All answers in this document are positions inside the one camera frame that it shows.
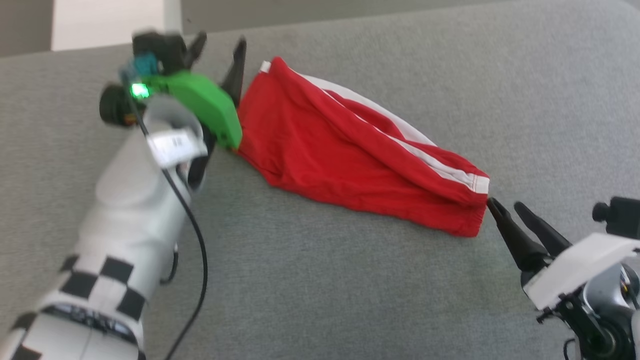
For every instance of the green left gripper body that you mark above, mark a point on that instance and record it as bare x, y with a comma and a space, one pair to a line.
205, 102

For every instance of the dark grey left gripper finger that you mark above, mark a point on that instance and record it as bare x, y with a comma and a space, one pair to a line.
235, 72
194, 50

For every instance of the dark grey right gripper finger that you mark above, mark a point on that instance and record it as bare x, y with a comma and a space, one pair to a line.
515, 237
542, 230

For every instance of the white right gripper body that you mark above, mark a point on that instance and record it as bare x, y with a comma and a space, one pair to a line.
580, 267

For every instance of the red shorts with white stripes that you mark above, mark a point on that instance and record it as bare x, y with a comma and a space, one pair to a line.
340, 150

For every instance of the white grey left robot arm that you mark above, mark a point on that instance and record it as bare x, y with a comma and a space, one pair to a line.
125, 215

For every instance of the white flat board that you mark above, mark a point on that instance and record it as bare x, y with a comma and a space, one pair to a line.
107, 22

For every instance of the grey fabric covered surface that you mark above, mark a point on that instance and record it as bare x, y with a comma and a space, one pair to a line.
350, 300

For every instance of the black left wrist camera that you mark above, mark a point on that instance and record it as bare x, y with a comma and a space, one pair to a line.
157, 50

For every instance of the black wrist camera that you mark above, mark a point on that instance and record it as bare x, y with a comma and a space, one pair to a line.
620, 215
157, 50

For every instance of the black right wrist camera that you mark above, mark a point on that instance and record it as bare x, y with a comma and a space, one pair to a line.
620, 215

